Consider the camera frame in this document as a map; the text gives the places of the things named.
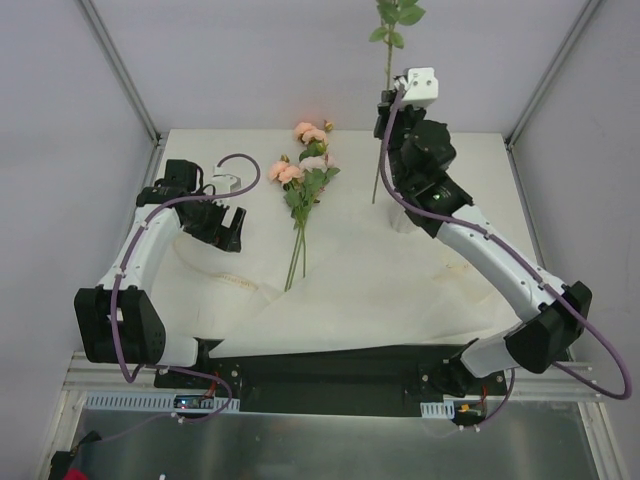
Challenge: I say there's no pink flower stem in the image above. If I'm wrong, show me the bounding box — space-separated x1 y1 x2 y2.
288 120 340 286
368 0 427 205
267 155 304 292

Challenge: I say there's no white wrapping paper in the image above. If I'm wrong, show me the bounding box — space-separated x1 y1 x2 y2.
209 199 526 359

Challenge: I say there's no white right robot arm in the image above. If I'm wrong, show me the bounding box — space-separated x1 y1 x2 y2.
211 68 592 397

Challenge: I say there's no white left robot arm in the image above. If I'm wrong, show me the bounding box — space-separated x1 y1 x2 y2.
74 159 246 389

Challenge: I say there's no white ribbed ceramic vase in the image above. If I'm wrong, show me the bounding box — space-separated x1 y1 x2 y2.
389 203 417 234

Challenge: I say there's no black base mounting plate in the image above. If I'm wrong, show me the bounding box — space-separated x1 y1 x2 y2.
153 337 519 417

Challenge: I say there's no black clamp bottom left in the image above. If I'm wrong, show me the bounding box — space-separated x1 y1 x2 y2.
47 431 103 480

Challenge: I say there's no red cloth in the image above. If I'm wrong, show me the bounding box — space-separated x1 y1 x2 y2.
62 468 90 480

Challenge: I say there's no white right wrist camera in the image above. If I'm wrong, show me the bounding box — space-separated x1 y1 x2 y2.
401 67 439 109

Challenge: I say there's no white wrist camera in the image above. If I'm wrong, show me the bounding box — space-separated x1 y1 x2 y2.
209 166 242 195
401 67 439 109

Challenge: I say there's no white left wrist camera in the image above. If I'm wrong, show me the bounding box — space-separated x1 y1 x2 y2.
209 166 242 195

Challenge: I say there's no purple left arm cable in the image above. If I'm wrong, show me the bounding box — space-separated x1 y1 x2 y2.
110 152 262 441

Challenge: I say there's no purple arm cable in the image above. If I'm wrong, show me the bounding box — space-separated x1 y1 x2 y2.
110 152 262 441
377 92 632 436

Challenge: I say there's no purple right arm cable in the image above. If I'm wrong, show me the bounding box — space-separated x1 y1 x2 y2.
377 92 632 436

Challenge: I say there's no white slotted cable duct left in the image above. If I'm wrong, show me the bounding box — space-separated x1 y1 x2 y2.
85 392 240 414

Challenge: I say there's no white slotted cable duct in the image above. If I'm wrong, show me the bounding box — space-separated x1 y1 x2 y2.
85 392 240 414
420 400 455 420

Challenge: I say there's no left aluminium frame post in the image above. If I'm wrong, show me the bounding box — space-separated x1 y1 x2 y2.
75 0 161 145

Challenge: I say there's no aluminium frame post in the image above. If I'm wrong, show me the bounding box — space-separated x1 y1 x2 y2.
75 0 161 145
504 0 605 151

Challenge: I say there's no right aluminium frame post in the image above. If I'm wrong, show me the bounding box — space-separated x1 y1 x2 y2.
504 0 605 151

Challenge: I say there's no white slotted cable duct right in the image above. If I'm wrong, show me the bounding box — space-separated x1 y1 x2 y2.
420 400 455 420

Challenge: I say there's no aluminium front rail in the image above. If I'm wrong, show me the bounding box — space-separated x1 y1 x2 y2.
62 352 604 402

